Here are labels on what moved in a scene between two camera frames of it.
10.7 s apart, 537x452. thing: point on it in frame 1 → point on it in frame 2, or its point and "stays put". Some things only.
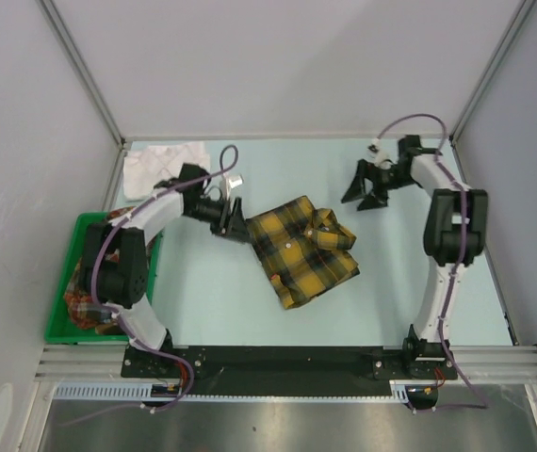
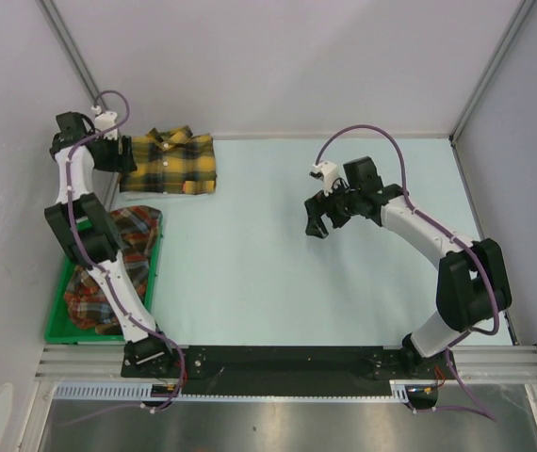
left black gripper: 237,228 → 121,163
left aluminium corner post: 79,63 stays put
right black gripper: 357,188 → 315,227
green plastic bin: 61,328 stays put
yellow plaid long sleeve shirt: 304,250 → 172,162
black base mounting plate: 272,371 stays put
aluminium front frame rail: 87,363 stays put
